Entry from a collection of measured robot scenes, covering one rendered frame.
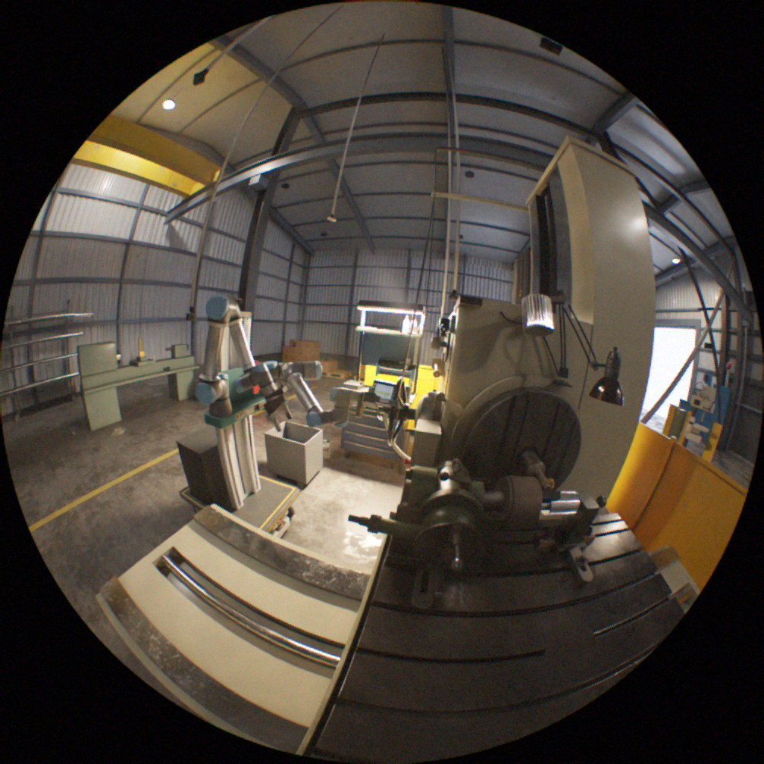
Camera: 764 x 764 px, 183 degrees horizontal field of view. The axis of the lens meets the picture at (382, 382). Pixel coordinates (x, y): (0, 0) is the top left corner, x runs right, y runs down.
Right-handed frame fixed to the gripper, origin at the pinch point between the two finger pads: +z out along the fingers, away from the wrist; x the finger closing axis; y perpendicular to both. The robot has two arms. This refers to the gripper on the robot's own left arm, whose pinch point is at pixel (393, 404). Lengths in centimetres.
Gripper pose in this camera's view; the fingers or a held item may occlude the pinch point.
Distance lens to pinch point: 110.9
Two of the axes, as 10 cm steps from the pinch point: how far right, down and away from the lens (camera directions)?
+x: 1.4, 3.2, 9.4
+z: 9.7, 1.4, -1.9
